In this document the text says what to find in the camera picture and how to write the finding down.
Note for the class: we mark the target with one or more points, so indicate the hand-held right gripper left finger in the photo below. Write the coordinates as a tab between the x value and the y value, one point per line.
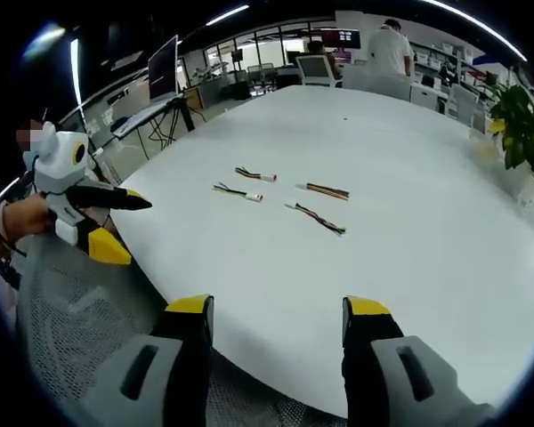
169	356

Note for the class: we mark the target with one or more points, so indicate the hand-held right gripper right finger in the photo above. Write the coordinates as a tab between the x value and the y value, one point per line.
382	356

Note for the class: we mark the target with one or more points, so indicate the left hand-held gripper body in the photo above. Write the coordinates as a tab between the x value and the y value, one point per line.
60	169

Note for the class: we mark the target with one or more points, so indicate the person's left hand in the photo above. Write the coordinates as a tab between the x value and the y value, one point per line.
24	218

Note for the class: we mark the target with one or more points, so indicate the grey mesh office chair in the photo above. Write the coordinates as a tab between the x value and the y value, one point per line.
80	311

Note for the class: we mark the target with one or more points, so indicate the large monitor on stand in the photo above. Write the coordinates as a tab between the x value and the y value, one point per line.
162	71

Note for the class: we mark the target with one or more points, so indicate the white office chair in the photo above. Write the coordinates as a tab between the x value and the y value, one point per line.
318	71

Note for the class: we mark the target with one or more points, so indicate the green potted plant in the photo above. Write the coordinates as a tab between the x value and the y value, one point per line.
523	129

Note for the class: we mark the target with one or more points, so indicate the wall screen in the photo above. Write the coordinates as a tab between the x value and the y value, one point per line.
342	39

